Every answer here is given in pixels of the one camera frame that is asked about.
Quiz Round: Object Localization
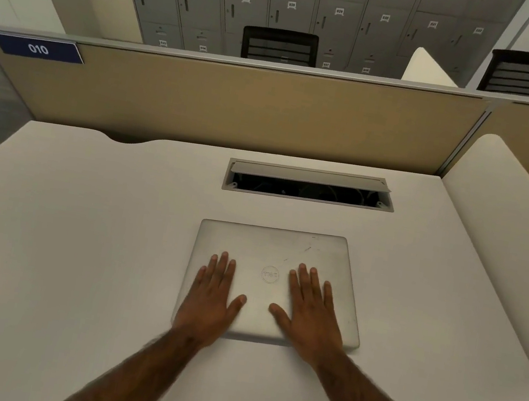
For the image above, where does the person's right hand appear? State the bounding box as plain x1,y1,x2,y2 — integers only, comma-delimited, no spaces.
261,259,357,372

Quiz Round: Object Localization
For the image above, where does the person's left hand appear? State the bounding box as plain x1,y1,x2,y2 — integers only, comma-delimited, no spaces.
169,245,255,355

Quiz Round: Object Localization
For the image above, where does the person's left forearm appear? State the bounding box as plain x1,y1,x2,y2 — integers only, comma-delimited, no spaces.
54,310,205,401

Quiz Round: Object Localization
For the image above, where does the silver closed laptop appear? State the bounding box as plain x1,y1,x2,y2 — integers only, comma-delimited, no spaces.
168,212,377,360

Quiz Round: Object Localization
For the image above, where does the wide beige desk partition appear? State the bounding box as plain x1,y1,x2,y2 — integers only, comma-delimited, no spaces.
0,20,492,192

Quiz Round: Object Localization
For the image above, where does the white rounded side divider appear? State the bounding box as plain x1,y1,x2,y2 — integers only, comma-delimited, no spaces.
414,127,529,375

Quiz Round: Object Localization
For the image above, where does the black mesh office chair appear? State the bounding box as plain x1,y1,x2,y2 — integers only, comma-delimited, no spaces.
476,44,529,99
239,23,321,70

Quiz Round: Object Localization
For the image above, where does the small white side divider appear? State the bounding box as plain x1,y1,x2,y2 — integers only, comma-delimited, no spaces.
401,45,464,89

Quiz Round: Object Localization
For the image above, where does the blue number sign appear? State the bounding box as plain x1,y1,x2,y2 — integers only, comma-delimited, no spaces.
0,31,88,67

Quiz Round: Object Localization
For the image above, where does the bank of grey lockers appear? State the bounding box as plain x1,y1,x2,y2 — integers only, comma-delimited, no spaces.
101,0,528,103

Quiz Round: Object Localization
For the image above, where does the grey desk cable box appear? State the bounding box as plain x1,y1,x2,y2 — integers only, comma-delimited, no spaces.
221,153,399,217

